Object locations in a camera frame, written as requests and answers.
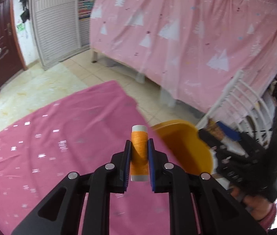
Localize orange thread spool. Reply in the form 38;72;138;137
130;125;149;182

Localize person's right hand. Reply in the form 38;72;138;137
242;195;276;223

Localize brown snack wrapper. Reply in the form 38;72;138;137
205;118;225;141

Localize white chair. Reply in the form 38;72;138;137
196;70;274;148

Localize yellow plastic bin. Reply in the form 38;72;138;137
152;119;213;176

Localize pink tree-print curtain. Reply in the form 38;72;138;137
90;0;277;112

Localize pink star tablecloth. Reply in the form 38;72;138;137
0;81;191;234

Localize white louvered wardrobe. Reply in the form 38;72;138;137
30;0;91;70

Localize dark brown entrance door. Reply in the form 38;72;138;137
0;0;28;88

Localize black hanging bags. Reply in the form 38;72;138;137
19;0;30;23

